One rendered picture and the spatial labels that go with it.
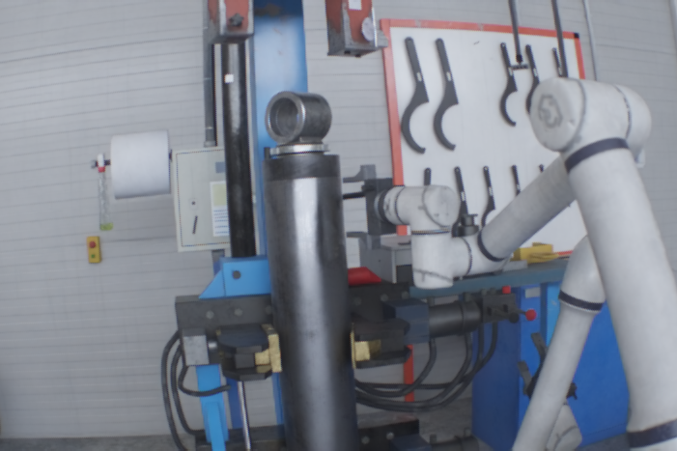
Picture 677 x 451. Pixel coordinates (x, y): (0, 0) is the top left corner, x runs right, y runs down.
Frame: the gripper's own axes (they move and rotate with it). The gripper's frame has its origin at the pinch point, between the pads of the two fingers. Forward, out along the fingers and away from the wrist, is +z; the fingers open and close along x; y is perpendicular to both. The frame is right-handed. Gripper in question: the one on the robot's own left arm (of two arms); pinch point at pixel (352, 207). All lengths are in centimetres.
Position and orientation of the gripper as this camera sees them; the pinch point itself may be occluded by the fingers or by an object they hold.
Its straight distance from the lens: 169.8
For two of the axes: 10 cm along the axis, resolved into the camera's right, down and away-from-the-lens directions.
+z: -5.6, -0.2, 8.3
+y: -8.3, 1.0, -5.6
